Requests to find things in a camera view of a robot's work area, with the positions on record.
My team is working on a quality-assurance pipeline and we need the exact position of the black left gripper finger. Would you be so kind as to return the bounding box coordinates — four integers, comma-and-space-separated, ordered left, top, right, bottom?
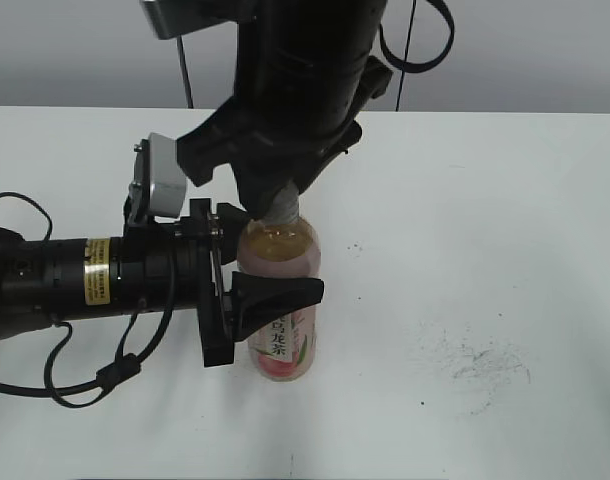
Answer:
231, 272, 324, 342
216, 203, 250, 264

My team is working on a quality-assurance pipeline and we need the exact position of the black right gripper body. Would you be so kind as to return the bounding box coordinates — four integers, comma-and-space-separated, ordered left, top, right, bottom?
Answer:
176, 99, 362, 186

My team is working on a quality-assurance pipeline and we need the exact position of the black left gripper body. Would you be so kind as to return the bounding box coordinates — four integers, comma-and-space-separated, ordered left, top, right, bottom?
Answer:
120, 199, 235, 367

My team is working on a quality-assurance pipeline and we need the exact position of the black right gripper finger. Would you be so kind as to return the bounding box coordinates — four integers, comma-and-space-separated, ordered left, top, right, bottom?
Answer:
232, 161, 290, 220
293, 145, 348, 194

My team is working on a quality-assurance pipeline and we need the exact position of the grey bottle cap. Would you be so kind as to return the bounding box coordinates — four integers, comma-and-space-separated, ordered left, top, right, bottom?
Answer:
261, 183, 299, 225

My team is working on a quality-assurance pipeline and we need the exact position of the oolong tea bottle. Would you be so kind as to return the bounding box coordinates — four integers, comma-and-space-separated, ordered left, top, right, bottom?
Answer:
237, 212, 321, 381

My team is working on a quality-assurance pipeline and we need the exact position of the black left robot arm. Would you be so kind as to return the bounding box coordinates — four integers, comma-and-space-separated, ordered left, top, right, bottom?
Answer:
0, 199, 324, 367

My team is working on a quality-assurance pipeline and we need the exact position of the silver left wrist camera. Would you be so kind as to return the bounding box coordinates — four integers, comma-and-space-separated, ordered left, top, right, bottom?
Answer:
127, 132, 187, 224

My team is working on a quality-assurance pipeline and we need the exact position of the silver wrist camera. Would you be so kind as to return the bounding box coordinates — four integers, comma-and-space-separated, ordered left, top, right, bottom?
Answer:
127, 132, 187, 224
139, 0, 229, 40

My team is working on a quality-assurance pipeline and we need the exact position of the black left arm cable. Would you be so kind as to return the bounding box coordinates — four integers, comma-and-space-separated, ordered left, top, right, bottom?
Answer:
0, 192, 176, 409

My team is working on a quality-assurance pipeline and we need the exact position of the black wall seam strip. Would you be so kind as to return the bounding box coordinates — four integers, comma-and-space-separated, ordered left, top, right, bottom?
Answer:
395, 0, 417, 112
176, 36, 194, 109

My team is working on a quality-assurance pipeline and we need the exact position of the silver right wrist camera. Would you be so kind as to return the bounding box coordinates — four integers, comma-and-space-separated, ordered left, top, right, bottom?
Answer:
139, 0, 229, 40

